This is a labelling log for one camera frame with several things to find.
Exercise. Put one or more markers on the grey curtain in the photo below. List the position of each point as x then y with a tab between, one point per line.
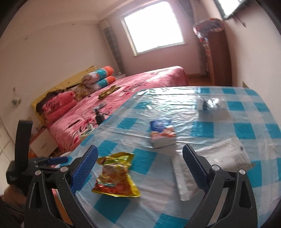
113	48

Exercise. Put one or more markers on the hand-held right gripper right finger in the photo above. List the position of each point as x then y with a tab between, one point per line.
195	166

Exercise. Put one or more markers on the blue white carton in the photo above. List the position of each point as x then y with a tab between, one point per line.
162	136

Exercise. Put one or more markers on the yellow headboard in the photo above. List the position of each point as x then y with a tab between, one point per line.
72	79

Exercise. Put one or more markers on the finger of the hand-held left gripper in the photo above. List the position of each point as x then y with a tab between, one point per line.
57	160

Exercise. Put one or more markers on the black charger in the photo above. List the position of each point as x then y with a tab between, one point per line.
99	118

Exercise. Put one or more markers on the blue checked tablecloth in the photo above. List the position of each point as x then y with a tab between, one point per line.
142	160

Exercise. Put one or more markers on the white nightstand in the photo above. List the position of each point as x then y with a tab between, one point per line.
42	142

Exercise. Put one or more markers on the white charger plug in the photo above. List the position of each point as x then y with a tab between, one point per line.
90	126

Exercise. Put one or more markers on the olive cloth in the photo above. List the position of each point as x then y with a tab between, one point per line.
108	92

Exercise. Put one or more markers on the pink bed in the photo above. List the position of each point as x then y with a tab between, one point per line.
136	81

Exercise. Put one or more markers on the small wall ornament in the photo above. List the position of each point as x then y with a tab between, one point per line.
16	100

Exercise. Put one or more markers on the person's left hand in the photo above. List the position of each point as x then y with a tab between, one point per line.
13	195

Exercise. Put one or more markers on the folded pastel blanket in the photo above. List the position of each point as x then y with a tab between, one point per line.
208	27

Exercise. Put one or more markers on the colourful rolled quilt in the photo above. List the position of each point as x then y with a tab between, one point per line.
103	76

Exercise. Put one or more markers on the pink lettered pillow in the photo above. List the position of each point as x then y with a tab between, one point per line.
61	100

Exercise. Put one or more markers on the wooden cabinet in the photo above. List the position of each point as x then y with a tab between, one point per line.
219	61

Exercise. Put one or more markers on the wall television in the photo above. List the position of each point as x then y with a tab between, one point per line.
230	8

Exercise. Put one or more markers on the blue white packet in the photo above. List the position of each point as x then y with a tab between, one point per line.
102	105

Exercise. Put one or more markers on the window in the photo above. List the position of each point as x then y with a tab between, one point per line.
153	26

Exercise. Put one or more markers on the yellow snack packet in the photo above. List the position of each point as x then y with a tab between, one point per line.
114	175

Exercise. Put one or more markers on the white plastic bag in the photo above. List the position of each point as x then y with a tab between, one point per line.
219	153

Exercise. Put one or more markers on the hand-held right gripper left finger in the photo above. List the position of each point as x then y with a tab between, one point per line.
85	166

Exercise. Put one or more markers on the floral pillow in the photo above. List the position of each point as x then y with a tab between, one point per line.
82	91

